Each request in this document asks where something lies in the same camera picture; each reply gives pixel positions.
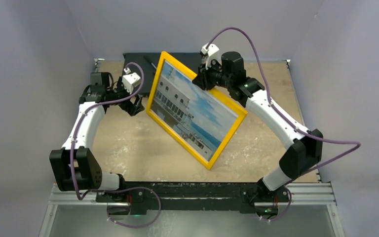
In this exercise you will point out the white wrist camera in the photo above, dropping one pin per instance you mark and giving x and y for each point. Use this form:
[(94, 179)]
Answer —
[(130, 80), (209, 53)]

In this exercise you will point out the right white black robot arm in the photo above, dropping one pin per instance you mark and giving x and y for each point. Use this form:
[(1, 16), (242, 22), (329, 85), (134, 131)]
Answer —
[(303, 146)]

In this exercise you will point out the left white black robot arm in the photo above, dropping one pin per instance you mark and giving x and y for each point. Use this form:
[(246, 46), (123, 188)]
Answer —
[(74, 166)]

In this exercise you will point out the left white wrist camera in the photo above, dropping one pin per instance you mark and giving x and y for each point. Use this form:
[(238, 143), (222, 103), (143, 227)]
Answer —
[(130, 80)]

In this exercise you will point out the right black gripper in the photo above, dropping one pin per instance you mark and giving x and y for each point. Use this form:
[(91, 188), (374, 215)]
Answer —
[(202, 78)]

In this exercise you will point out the small black hammer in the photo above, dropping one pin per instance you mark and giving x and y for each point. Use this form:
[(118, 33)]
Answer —
[(150, 61)]

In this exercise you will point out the sky building photo print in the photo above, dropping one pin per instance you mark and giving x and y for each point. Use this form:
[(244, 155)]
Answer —
[(199, 118)]

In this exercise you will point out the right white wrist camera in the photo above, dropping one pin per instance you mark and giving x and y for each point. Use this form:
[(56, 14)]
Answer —
[(209, 53)]

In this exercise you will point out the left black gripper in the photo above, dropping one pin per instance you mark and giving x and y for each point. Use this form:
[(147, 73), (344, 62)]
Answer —
[(132, 108)]

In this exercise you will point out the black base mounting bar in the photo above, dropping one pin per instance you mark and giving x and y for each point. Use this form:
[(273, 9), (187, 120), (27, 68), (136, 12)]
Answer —
[(244, 197)]

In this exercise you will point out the yellow wooden picture frame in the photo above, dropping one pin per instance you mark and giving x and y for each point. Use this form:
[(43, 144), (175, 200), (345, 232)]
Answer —
[(242, 113)]

